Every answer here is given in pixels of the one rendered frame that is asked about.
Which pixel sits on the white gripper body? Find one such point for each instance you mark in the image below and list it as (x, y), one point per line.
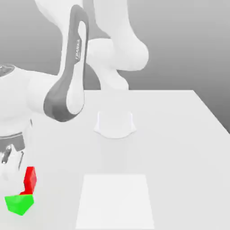
(12, 170)

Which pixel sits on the small red cube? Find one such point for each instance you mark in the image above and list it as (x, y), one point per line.
(30, 179)

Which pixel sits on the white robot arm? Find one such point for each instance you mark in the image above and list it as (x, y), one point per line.
(111, 53)

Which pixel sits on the small green cube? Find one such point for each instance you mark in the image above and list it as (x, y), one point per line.
(18, 204)

